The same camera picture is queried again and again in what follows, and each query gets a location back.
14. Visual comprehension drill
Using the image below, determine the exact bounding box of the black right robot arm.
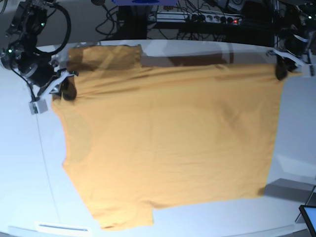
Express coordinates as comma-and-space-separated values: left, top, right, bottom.
0, 0, 78, 115

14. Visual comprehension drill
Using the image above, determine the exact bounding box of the black power strip red switch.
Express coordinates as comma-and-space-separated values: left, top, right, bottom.
190, 13, 243, 26

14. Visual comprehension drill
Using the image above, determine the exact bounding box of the tablet with blue screen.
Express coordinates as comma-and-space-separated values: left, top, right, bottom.
299, 205, 316, 237

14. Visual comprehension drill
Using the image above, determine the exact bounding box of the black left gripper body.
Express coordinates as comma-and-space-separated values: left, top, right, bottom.
277, 33, 309, 58

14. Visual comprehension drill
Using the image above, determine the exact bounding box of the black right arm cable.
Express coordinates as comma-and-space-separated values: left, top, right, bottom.
31, 1, 72, 56

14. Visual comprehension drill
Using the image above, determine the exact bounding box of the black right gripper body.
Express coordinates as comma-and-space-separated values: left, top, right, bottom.
17, 55, 56, 87

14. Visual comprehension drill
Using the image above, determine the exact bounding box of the white power strip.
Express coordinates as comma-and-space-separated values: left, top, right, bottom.
148, 12, 191, 22

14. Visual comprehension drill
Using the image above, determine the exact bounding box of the yellow T-shirt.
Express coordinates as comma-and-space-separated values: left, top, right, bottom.
52, 45, 283, 231

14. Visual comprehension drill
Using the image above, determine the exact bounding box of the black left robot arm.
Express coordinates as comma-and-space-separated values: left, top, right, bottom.
267, 0, 316, 80

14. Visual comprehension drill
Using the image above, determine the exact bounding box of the white flat bar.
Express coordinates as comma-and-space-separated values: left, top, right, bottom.
35, 222, 90, 232

